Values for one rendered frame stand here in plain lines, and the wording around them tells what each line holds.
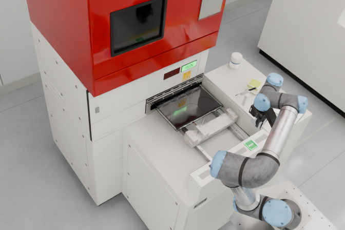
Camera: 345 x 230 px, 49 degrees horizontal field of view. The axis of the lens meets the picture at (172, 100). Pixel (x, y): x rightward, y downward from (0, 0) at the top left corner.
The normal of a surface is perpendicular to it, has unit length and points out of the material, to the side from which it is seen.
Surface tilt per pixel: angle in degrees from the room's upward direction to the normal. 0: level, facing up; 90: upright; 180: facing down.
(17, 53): 90
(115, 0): 90
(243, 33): 0
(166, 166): 0
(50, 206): 0
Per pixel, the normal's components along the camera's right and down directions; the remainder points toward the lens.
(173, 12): 0.60, 0.62
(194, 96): 0.11, -0.69
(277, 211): -0.35, -0.27
